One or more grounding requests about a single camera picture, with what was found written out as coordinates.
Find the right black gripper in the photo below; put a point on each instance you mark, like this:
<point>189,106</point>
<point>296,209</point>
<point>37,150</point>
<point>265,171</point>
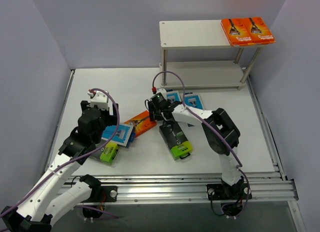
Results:
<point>152,112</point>

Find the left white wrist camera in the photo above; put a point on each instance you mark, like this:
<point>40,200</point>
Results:
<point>99,100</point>

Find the blue razor box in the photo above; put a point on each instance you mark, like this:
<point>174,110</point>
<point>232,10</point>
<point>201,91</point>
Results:
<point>124,135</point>
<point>193,100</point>
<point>173,96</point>

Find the blue razor box right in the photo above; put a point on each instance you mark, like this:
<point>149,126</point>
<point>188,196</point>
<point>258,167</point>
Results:
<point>193,100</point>

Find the black green razor box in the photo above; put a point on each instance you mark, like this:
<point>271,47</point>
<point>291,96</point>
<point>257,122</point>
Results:
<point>175,139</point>
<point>106,154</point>

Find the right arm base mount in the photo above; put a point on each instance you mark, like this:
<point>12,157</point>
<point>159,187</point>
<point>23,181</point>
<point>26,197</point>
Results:
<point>228,201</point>

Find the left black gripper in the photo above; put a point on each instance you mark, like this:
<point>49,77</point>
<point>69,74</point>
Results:
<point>110,118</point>

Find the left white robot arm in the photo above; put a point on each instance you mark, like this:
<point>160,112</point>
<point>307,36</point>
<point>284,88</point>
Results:
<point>42,207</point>

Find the white two-tier shelf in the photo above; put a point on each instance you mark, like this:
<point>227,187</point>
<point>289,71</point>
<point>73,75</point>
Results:
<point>200,53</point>

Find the orange razor box front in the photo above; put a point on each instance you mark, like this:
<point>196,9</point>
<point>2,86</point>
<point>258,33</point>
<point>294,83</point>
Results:
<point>236,32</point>

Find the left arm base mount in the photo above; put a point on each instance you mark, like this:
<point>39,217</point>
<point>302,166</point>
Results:
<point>105,193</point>

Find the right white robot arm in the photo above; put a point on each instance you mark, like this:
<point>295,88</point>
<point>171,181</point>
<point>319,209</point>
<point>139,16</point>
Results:
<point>220,131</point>

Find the orange razor box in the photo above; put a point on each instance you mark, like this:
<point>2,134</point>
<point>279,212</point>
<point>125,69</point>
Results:
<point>236,32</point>
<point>141,123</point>
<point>258,31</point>

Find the black green razor box left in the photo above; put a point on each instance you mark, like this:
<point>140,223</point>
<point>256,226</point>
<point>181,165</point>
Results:
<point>106,154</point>

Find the aluminium rail frame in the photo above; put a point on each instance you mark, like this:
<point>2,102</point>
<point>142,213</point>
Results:
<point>192,188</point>

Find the blue razor box middle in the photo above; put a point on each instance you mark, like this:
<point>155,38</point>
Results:
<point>173,96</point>

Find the blue razor box left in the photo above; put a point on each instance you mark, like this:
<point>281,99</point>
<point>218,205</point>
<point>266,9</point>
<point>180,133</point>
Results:
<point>124,135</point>

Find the black green razor box centre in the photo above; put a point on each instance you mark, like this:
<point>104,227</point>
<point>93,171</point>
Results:
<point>175,139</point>

